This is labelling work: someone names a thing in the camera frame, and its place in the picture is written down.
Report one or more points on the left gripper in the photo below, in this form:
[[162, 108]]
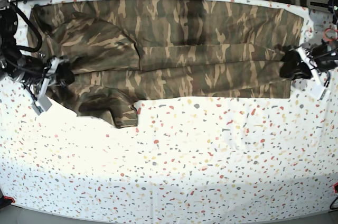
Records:
[[307, 63]]

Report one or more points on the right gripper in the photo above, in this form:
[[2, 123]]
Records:
[[31, 71]]

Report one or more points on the camouflage T-shirt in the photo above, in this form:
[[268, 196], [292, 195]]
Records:
[[125, 51]]

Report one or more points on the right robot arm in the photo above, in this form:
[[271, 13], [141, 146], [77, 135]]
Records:
[[9, 48]]

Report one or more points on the terrazzo pattern table cloth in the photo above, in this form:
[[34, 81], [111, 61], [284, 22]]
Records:
[[189, 160]]

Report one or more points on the red table clamp right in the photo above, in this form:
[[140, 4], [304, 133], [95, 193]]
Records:
[[335, 187]]

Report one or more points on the red table clamp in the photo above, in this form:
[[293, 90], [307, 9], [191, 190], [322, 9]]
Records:
[[5, 201], [335, 187]]

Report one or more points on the red table clamp left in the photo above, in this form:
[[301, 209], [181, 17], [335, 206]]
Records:
[[5, 201]]

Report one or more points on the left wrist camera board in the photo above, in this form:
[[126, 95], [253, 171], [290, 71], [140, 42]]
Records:
[[319, 92]]

